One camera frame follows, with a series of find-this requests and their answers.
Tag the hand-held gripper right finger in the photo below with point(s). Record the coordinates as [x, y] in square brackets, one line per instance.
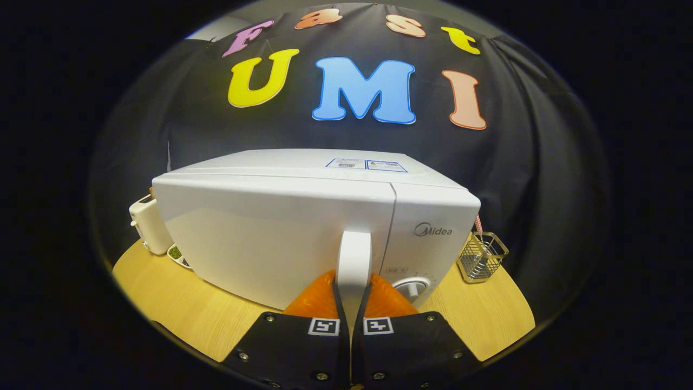
[358, 357]

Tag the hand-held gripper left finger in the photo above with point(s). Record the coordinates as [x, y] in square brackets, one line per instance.
[344, 357]

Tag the white microwave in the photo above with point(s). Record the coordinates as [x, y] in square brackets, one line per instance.
[270, 227]

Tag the pink striped straw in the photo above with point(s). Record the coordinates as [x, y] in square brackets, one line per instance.
[478, 225]

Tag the white divided bean dish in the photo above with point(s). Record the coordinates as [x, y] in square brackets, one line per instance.
[177, 255]

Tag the cream toaster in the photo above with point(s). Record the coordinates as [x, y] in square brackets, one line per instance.
[149, 227]

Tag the black backdrop cloth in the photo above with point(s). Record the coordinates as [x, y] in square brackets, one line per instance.
[530, 162]

